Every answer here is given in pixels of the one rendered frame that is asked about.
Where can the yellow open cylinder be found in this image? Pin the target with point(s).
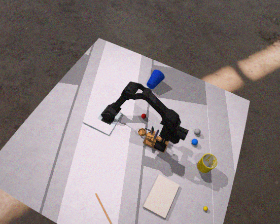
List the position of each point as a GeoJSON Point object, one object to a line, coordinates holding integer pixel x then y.
{"type": "Point", "coordinates": [207, 163]}

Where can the grey ball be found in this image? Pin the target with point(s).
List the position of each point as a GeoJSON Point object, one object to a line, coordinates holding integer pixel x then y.
{"type": "Point", "coordinates": [197, 131]}

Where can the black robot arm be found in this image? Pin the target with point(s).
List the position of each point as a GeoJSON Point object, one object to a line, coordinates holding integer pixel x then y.
{"type": "Point", "coordinates": [170, 119]}

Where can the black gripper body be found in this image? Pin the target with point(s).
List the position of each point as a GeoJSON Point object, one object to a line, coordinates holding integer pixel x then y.
{"type": "Point", "coordinates": [161, 146]}

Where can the blue ball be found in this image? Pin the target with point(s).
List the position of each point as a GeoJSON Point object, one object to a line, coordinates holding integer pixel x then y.
{"type": "Point", "coordinates": [194, 141]}

